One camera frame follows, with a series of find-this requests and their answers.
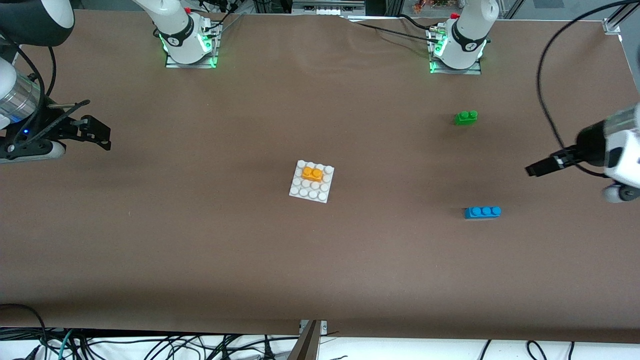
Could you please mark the grey box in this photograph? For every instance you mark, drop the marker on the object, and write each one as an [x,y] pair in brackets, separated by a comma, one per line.
[327,7]

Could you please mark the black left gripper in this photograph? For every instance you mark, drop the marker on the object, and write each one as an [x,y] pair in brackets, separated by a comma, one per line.
[589,146]

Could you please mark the dark slanted post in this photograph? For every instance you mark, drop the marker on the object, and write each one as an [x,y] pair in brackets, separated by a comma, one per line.
[305,347]

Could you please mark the green toy block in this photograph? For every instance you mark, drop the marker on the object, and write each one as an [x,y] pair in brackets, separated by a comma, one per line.
[465,119]

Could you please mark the silver metal bracket plate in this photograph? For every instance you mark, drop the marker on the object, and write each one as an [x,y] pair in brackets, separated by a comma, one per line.
[324,327]

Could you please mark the yellow toy block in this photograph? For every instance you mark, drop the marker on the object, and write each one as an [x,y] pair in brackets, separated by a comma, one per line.
[312,174]

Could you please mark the blue toy block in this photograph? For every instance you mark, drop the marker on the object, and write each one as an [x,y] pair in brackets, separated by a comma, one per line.
[482,213]

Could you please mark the white studded base plate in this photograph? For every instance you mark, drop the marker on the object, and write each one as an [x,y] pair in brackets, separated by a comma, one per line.
[310,192]

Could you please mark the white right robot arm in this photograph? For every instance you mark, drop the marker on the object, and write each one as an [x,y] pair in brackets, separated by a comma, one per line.
[175,25]

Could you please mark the brown table cover sheet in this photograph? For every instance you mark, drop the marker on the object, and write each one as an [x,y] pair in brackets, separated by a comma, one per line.
[320,260]

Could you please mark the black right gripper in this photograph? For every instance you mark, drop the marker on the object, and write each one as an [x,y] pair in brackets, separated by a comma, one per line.
[56,128]

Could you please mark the aluminium profile corner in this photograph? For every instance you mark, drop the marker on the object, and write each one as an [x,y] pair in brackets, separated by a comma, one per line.
[612,22]

